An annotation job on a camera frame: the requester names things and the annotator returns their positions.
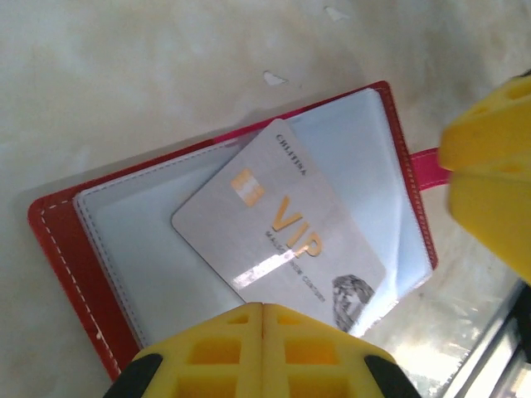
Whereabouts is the silver VIP card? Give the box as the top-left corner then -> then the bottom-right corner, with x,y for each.
170,119 -> 389,333

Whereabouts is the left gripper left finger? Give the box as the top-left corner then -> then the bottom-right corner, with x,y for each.
103,303 -> 264,398

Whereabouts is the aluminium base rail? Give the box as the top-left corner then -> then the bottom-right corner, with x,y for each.
446,276 -> 531,398

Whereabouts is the red card holder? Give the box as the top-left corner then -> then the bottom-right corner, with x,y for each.
26,80 -> 451,383

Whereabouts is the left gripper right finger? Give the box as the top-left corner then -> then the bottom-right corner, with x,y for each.
261,303 -> 421,398

